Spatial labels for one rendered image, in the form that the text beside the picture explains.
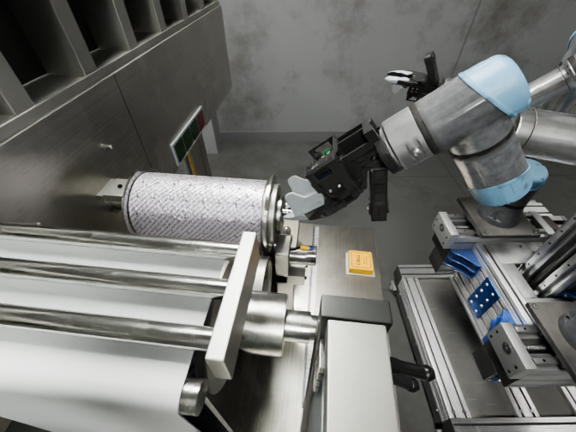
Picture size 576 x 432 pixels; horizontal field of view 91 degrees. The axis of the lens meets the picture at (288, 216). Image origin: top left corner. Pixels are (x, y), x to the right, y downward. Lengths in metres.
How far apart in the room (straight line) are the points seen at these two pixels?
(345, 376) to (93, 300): 0.19
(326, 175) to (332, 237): 0.57
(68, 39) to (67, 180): 0.22
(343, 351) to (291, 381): 0.55
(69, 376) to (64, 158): 0.40
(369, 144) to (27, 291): 0.38
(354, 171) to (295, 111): 2.68
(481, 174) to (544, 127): 0.17
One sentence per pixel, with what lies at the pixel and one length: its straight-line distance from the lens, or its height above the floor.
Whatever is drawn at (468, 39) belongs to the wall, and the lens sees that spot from 3.30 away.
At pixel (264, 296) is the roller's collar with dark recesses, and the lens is 0.31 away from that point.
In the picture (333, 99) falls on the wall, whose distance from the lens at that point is 3.09.
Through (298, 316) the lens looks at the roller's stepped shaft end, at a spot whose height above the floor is 1.35.
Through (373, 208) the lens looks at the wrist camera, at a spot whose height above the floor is 1.31.
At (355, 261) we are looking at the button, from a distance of 0.90.
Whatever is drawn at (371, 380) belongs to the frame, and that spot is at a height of 1.44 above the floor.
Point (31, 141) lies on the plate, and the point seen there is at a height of 1.42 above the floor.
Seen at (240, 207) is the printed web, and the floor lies 1.30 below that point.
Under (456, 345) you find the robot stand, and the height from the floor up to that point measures 0.21.
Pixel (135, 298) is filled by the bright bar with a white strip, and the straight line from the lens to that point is 0.25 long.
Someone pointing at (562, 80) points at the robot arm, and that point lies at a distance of 1.17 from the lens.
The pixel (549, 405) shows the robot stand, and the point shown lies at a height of 0.21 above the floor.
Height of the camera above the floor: 1.63
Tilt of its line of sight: 45 degrees down
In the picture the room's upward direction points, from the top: straight up
